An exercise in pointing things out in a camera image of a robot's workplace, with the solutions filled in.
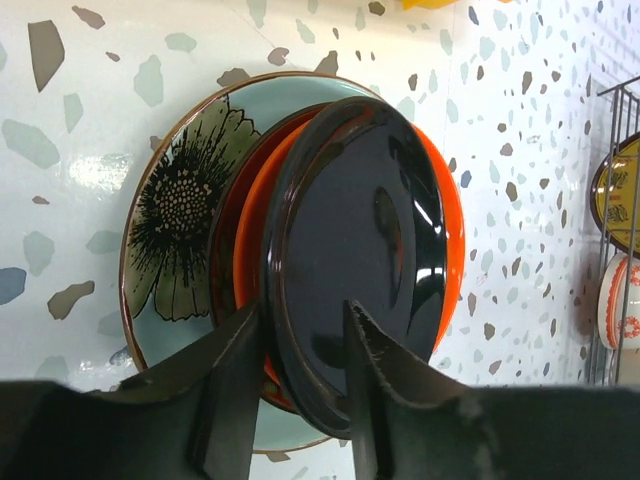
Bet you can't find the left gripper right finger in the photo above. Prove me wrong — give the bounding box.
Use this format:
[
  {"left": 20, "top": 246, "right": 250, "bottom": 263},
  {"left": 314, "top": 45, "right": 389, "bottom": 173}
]
[{"left": 343, "top": 301, "right": 639, "bottom": 479}]

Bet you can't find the yellow patterned plate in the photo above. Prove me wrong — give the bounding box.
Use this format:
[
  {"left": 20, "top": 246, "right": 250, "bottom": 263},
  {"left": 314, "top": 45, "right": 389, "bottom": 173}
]
[{"left": 590, "top": 133, "right": 639, "bottom": 253}]

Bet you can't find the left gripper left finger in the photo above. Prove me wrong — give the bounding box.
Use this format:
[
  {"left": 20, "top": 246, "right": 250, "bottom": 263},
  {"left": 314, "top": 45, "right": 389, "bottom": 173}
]
[{"left": 1, "top": 303, "right": 263, "bottom": 479}]

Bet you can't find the large celadon green plate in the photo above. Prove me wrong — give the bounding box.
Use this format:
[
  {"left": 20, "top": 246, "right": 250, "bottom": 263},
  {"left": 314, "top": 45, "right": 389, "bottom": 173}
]
[{"left": 118, "top": 71, "right": 391, "bottom": 455}]

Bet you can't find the yellow plastic tray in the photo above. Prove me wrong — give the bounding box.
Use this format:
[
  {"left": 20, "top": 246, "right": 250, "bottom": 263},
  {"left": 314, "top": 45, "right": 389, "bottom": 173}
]
[{"left": 401, "top": 0, "right": 458, "bottom": 10}]

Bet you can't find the dark red lacquer plate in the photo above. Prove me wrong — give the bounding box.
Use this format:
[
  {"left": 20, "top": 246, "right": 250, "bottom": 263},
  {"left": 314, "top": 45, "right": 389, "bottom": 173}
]
[{"left": 208, "top": 107, "right": 321, "bottom": 406}]

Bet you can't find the white red patterned bowl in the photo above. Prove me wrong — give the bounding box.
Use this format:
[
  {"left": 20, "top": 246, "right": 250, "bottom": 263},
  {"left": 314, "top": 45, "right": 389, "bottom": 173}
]
[{"left": 597, "top": 253, "right": 639, "bottom": 350}]

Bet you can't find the black wire dish rack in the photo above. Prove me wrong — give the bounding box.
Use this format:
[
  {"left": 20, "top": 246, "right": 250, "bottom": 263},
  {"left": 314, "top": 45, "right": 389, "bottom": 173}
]
[{"left": 586, "top": 76, "right": 639, "bottom": 385}]

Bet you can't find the glossy black plate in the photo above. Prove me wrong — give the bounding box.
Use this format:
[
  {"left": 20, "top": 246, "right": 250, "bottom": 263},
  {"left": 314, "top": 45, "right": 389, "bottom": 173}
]
[{"left": 259, "top": 96, "right": 447, "bottom": 439}]

